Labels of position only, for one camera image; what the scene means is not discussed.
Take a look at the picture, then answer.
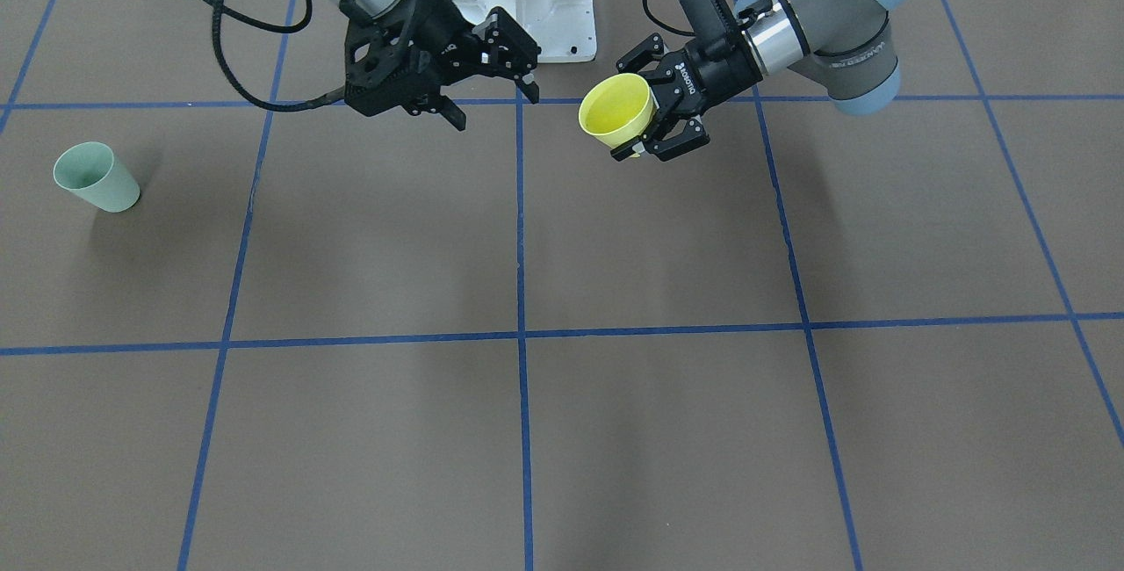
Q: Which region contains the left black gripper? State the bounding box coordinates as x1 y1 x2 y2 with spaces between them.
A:
611 33 763 162

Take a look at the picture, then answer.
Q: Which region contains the yellow plastic cup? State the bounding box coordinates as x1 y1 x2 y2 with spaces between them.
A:
578 72 658 160

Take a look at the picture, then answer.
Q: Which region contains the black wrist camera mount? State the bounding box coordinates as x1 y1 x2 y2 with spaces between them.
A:
678 0 743 51

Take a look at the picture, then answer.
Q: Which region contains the brown table mat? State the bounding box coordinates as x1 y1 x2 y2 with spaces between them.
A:
1 0 1123 570

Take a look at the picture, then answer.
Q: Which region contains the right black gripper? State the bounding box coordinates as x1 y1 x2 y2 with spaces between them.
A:
344 0 541 132

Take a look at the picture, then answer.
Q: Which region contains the light green plastic cup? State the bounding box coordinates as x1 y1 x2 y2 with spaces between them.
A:
52 141 141 212

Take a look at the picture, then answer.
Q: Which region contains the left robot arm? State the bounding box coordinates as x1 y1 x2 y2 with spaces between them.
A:
609 0 906 162

